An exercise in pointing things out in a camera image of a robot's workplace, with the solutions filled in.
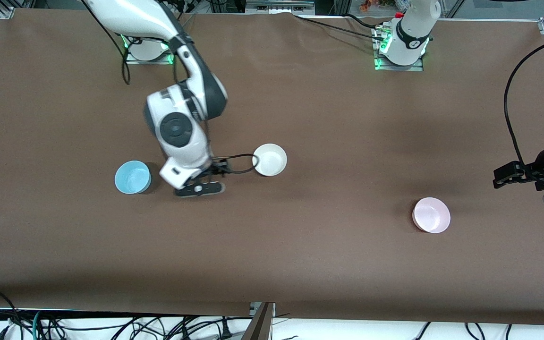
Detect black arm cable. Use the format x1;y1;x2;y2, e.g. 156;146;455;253
504;34;544;166
81;0;259;174

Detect aluminium frame post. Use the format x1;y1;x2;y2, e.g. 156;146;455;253
243;302;276;340

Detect orange background object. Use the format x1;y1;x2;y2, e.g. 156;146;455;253
361;0;395;12

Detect white bowl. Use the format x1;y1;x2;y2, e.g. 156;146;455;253
252;144;288;177

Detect pink bowl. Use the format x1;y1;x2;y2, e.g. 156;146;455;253
412;197;451;234

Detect short black table cable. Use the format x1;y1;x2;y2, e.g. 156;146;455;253
343;13;385;29

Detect light blue bowl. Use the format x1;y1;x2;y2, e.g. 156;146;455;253
114;160;152;195

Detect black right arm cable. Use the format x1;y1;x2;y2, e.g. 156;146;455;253
81;0;259;174

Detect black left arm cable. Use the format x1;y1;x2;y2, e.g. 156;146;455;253
504;34;544;166

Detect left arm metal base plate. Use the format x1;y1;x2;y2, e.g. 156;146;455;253
371;24;425;72

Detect brown paper table cover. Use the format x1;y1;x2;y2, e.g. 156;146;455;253
0;7;544;326

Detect long black table cable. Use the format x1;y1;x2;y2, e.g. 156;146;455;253
293;14;388;41

